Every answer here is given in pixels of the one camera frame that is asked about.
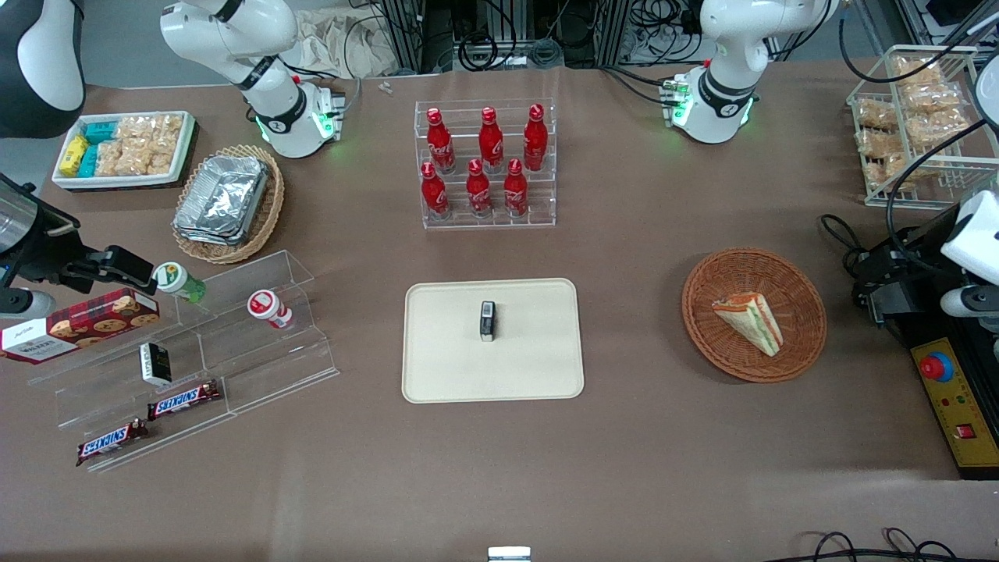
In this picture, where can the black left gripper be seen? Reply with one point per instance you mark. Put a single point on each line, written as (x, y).
(911, 251)

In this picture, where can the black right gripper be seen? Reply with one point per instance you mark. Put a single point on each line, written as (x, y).
(48, 251)

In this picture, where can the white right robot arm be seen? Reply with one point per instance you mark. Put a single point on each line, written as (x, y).
(234, 31)

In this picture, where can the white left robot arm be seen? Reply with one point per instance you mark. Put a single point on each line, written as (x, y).
(726, 47)

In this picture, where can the white rectangular snack tray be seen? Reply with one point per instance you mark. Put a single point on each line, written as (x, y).
(125, 182)

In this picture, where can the triangular wrapped sandwich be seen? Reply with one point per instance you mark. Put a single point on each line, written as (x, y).
(755, 321)

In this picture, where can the brown round wicker basket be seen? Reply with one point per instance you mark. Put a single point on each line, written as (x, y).
(718, 343)

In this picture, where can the tan oval wicker basket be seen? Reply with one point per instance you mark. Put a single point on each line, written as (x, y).
(269, 211)

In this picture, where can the beige plastic tray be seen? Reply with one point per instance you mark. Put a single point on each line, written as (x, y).
(453, 351)

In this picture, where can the red tartan cookie box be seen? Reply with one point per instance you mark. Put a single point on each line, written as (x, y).
(86, 324)

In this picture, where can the green yogurt drink bottle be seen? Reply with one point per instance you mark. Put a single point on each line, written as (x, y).
(181, 284)

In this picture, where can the small black gum box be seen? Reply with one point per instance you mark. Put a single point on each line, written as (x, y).
(156, 364)
(488, 321)

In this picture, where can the clear bag of fried snacks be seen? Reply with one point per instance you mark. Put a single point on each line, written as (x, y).
(919, 70)
(936, 131)
(876, 143)
(933, 100)
(886, 170)
(877, 115)

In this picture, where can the teal snack packet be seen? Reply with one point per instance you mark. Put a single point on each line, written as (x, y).
(100, 132)
(88, 161)

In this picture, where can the clear bag of puffed snacks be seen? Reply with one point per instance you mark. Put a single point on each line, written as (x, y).
(148, 160)
(152, 131)
(109, 158)

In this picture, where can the yellow snack packet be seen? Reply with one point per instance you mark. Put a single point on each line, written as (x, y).
(73, 154)

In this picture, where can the stacked aluminium foil containers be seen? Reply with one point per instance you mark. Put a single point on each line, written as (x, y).
(222, 199)

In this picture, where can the black yellow emergency stop box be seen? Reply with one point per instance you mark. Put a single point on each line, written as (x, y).
(956, 406)

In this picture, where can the Snickers chocolate bar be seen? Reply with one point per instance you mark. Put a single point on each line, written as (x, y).
(111, 442)
(183, 400)

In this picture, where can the clear acrylic stepped shelf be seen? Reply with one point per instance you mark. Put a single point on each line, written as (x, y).
(257, 367)

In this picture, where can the crumpled beige cloth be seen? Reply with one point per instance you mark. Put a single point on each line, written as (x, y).
(335, 43)

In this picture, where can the red cola bottle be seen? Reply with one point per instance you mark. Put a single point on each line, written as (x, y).
(515, 191)
(434, 193)
(478, 191)
(535, 140)
(439, 144)
(490, 140)

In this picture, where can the clear acrylic bottle rack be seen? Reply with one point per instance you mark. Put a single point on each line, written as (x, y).
(538, 203)

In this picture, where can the aluminium frame post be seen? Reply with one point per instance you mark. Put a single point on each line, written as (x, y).
(406, 35)
(616, 31)

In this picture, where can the white metal bracket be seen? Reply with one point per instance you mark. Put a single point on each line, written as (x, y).
(509, 554)

